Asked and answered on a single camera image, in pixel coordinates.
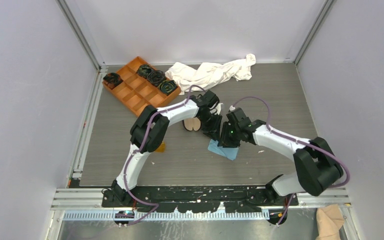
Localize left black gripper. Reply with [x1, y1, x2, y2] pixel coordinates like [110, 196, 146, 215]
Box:
[197, 111, 222, 142]

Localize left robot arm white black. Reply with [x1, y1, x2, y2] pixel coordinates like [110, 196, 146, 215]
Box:
[111, 90, 222, 207]

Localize orange sunglasses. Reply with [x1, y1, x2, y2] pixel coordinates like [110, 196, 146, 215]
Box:
[155, 141, 166, 153]

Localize black coiled item right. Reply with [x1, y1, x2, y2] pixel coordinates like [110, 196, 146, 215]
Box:
[158, 80, 178, 96]

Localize blue cleaning cloth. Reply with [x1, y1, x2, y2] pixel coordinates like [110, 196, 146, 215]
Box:
[207, 139, 239, 161]

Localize white slotted cable duct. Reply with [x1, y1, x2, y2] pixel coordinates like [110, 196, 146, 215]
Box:
[62, 209, 270, 222]

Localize black coiled item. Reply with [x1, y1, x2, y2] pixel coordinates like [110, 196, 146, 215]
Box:
[158, 80, 178, 96]
[136, 64, 155, 79]
[103, 72, 123, 90]
[146, 70, 167, 87]

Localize black coiled item far left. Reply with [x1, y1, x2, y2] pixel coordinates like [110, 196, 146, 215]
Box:
[103, 72, 123, 90]

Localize white crumpled cloth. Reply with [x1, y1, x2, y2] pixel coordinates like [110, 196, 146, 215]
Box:
[165, 53, 256, 95]

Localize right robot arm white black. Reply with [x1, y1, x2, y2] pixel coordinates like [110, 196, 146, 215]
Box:
[220, 108, 344, 205]

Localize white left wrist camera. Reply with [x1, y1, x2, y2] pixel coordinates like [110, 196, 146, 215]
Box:
[214, 103, 224, 115]

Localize aluminium frame rail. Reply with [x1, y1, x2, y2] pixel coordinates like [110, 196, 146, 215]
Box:
[50, 65, 108, 211]

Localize black glasses case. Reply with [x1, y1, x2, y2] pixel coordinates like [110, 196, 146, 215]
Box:
[182, 117, 202, 132]

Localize black coiled item middle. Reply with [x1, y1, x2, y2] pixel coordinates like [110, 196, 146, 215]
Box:
[146, 70, 167, 87]

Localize black coiled item top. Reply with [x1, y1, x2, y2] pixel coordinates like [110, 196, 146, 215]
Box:
[136, 64, 155, 79]

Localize orange compartment tray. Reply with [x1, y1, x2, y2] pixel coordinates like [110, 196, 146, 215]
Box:
[102, 56, 181, 116]

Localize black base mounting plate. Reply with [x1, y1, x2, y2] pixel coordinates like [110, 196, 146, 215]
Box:
[101, 185, 298, 214]

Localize beige cloth bottom right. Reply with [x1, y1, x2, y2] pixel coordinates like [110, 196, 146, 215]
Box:
[316, 204, 345, 240]

